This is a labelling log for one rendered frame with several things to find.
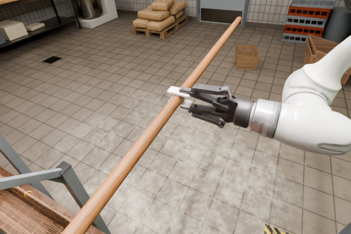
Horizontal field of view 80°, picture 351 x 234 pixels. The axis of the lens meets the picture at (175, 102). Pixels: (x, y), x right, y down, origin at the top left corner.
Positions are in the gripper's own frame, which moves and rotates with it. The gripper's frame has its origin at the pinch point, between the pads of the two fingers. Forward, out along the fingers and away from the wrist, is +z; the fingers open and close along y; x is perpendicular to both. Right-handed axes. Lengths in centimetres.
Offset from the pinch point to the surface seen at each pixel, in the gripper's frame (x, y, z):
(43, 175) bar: -29.3, 19.9, 34.3
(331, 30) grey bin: 381, 95, -99
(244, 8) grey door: 435, 81, 56
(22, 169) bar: -23, 53, 81
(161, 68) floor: 203, 119, 131
